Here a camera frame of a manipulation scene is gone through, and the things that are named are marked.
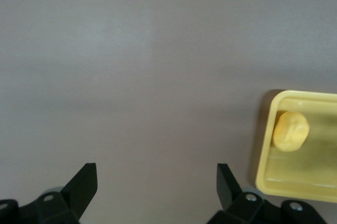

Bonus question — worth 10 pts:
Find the yellow plastic tray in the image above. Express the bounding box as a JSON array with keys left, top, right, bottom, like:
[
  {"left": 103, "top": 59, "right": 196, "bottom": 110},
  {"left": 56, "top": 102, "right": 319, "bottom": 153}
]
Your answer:
[{"left": 255, "top": 89, "right": 337, "bottom": 204}]

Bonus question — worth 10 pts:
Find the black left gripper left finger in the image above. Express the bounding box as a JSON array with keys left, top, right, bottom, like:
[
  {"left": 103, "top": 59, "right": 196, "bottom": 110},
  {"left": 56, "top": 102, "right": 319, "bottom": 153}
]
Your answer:
[{"left": 0, "top": 162, "right": 98, "bottom": 224}]

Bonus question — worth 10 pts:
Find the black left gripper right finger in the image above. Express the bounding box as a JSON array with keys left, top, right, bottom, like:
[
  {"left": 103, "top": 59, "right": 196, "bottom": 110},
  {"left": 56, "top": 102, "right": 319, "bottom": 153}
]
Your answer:
[{"left": 207, "top": 163, "right": 326, "bottom": 224}]

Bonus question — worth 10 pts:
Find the yellow potato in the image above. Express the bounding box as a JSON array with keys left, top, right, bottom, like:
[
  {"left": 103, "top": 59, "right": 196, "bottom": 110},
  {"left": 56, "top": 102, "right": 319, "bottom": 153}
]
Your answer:
[{"left": 272, "top": 111, "right": 310, "bottom": 152}]

